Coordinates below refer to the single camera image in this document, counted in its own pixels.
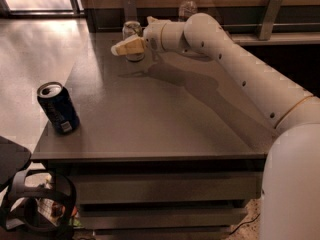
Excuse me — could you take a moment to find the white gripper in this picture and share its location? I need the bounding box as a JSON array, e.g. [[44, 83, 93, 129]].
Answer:
[[111, 16, 170, 56]]

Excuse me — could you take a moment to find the white green 7up can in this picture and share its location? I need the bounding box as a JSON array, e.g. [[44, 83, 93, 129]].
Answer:
[[122, 21, 144, 62]]

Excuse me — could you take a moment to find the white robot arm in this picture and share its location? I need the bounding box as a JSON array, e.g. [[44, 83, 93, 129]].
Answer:
[[111, 13, 320, 240]]

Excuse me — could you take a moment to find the blue pepsi can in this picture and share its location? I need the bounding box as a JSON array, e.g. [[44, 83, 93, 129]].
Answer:
[[37, 82, 80, 134]]

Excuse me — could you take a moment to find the clear plastic water bottle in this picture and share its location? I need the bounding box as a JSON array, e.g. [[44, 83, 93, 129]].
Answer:
[[178, 0, 198, 21]]

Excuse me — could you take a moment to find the grey drawer cabinet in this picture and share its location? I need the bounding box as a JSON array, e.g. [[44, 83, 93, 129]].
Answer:
[[33, 34, 275, 240]]

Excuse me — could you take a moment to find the black office chair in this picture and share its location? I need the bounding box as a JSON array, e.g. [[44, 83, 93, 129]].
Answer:
[[0, 137, 76, 240]]

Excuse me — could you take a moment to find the left metal wall bracket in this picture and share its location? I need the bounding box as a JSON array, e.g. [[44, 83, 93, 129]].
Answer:
[[122, 0, 137, 21]]

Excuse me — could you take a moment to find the metal wall bracket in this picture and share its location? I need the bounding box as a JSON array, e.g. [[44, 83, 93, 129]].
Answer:
[[122, 0, 137, 21], [257, 0, 283, 41]]

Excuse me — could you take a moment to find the metal wall rail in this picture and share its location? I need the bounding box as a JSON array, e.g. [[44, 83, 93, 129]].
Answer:
[[96, 22, 320, 32]]

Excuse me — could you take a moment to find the window frame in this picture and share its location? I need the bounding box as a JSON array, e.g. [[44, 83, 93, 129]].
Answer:
[[0, 0, 83, 18]]

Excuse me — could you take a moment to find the right metal wall bracket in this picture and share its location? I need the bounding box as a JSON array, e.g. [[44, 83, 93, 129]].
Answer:
[[257, 0, 283, 41]]

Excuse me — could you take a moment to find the black cable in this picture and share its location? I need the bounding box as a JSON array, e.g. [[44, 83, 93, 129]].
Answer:
[[229, 213, 261, 236]]

